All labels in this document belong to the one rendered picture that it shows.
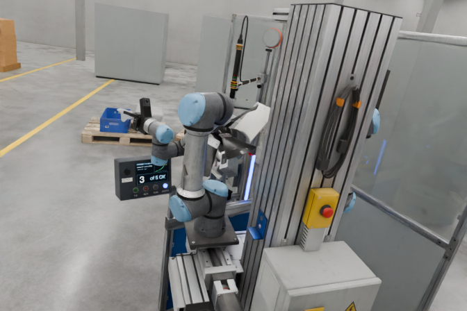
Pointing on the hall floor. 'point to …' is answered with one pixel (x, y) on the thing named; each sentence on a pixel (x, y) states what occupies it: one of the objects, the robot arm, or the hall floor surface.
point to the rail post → (165, 270)
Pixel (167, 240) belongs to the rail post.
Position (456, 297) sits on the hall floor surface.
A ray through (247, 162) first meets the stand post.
